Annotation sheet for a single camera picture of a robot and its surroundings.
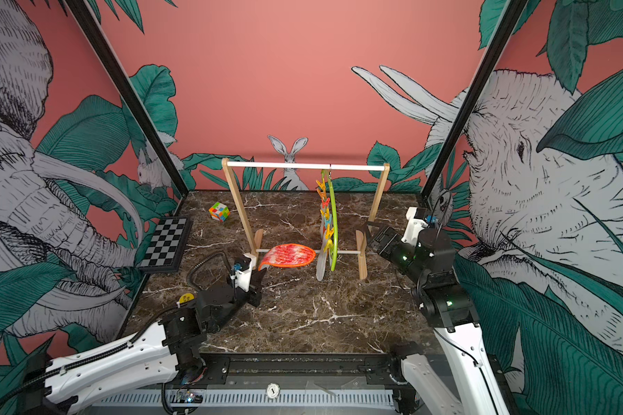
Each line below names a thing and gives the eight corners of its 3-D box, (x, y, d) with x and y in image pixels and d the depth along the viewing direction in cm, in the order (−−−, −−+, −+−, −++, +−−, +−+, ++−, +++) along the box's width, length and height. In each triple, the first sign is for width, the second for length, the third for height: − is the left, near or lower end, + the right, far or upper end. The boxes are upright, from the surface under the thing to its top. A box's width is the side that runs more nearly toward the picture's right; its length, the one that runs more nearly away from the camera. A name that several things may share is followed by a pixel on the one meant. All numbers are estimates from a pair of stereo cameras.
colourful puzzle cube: (211, 218, 113) (207, 210, 109) (220, 209, 116) (216, 201, 112) (222, 223, 111) (218, 215, 107) (231, 213, 115) (227, 205, 111)
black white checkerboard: (144, 273, 96) (138, 268, 92) (163, 222, 111) (159, 216, 108) (177, 271, 96) (173, 266, 93) (192, 221, 112) (189, 215, 109)
